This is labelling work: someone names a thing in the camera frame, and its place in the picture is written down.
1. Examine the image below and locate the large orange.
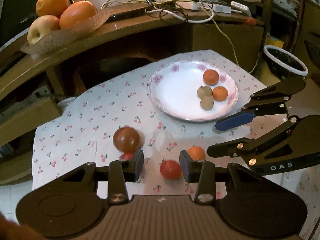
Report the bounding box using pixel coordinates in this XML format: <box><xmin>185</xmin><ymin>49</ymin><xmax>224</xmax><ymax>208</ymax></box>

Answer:
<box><xmin>36</xmin><ymin>0</ymin><xmax>69</xmax><ymax>18</ymax></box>
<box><xmin>59</xmin><ymin>1</ymin><xmax>97</xmax><ymax>30</ymax></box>

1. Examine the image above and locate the leaf shaped glass fruit tray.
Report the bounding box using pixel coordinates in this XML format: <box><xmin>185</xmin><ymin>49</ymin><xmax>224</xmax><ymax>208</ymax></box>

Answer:
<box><xmin>20</xmin><ymin>7</ymin><xmax>114</xmax><ymax>55</ymax></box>

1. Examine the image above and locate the black monitor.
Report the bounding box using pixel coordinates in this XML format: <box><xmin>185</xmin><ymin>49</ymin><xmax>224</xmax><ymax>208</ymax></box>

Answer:
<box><xmin>0</xmin><ymin>0</ymin><xmax>40</xmax><ymax>48</ymax></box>

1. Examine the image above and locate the pale yellow apple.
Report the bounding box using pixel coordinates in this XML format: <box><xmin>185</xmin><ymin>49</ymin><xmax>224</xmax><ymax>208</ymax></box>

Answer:
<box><xmin>27</xmin><ymin>15</ymin><xmax>60</xmax><ymax>46</ymax></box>

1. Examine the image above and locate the black bin with white rim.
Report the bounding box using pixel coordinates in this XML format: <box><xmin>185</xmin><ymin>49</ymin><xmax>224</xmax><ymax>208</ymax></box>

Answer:
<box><xmin>262</xmin><ymin>44</ymin><xmax>308</xmax><ymax>81</ymax></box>

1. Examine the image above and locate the white power adapter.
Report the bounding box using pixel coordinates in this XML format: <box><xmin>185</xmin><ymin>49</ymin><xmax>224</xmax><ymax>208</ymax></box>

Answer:
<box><xmin>230</xmin><ymin>1</ymin><xmax>252</xmax><ymax>17</ymax></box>

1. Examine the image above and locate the small orange tangerine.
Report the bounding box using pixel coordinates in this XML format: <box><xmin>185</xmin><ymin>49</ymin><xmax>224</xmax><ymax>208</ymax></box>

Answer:
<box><xmin>212</xmin><ymin>86</ymin><xmax>228</xmax><ymax>101</ymax></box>
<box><xmin>187</xmin><ymin>146</ymin><xmax>206</xmax><ymax>161</ymax></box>
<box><xmin>203</xmin><ymin>69</ymin><xmax>220</xmax><ymax>85</ymax></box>

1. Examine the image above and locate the small brown fruit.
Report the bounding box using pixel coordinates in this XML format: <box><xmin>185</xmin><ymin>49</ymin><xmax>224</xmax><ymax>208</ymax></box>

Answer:
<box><xmin>200</xmin><ymin>96</ymin><xmax>214</xmax><ymax>110</ymax></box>
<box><xmin>197</xmin><ymin>85</ymin><xmax>213</xmax><ymax>98</ymax></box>

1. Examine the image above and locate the cherry print tablecloth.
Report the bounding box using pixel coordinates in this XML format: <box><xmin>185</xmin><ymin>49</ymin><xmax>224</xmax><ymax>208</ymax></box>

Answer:
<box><xmin>32</xmin><ymin>49</ymin><xmax>320</xmax><ymax>240</ymax></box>

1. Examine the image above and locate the yellow cable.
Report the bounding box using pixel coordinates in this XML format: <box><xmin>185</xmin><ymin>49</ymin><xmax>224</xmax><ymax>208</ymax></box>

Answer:
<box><xmin>212</xmin><ymin>17</ymin><xmax>262</xmax><ymax>74</ymax></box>

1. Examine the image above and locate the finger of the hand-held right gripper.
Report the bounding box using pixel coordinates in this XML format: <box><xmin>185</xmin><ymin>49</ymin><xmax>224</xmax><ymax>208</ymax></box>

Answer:
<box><xmin>207</xmin><ymin>117</ymin><xmax>300</xmax><ymax>159</ymax></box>
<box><xmin>215</xmin><ymin>76</ymin><xmax>307</xmax><ymax>132</ymax></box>

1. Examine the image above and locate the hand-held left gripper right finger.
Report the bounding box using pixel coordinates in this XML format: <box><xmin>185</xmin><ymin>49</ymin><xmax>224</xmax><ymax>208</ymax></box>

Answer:
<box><xmin>179</xmin><ymin>150</ymin><xmax>265</xmax><ymax>204</ymax></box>

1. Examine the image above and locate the tangle of brown cables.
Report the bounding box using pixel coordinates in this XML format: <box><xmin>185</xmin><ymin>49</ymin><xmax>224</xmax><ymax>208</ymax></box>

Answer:
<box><xmin>101</xmin><ymin>0</ymin><xmax>200</xmax><ymax>22</ymax></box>

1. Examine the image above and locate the white power strip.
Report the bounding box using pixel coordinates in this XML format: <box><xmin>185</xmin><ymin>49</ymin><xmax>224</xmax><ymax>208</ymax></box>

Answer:
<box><xmin>175</xmin><ymin>0</ymin><xmax>230</xmax><ymax>13</ymax></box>

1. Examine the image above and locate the curved wooden desk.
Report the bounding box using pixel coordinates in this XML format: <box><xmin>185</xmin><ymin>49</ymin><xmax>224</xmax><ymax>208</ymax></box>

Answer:
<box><xmin>0</xmin><ymin>10</ymin><xmax>265</xmax><ymax>185</ymax></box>

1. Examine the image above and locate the white floral plate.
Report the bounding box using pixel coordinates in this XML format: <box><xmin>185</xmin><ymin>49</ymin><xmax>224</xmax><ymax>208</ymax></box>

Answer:
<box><xmin>147</xmin><ymin>60</ymin><xmax>238</xmax><ymax>122</ymax></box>

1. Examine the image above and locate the large dark red tomato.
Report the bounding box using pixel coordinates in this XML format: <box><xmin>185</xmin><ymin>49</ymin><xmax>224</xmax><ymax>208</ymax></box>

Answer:
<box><xmin>113</xmin><ymin>127</ymin><xmax>140</xmax><ymax>153</ymax></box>

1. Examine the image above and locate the white cable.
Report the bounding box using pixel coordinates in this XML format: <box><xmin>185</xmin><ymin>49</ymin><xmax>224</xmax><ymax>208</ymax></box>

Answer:
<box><xmin>146</xmin><ymin>9</ymin><xmax>215</xmax><ymax>24</ymax></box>

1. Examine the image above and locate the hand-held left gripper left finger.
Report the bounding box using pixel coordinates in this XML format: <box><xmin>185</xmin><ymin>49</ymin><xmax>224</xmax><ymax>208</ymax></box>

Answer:
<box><xmin>60</xmin><ymin>150</ymin><xmax>144</xmax><ymax>204</ymax></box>

